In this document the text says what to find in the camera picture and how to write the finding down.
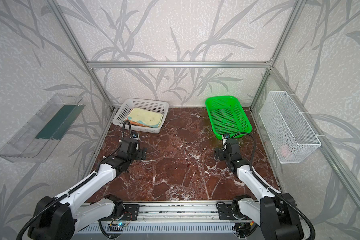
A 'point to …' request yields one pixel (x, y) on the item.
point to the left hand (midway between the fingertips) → (139, 143)
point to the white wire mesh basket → (290, 135)
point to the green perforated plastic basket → (227, 116)
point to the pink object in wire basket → (285, 151)
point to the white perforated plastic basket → (160, 107)
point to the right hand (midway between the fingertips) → (224, 143)
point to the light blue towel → (146, 117)
